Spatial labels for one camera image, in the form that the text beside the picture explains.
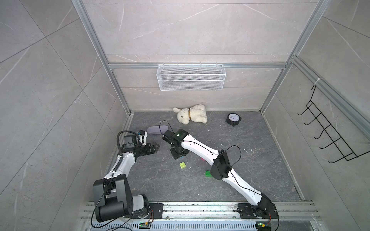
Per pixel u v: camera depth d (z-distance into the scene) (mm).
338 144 643
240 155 943
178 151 790
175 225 700
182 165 880
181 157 824
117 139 662
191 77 1005
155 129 1049
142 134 765
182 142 666
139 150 730
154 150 790
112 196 455
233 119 1109
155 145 801
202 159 658
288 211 748
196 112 1070
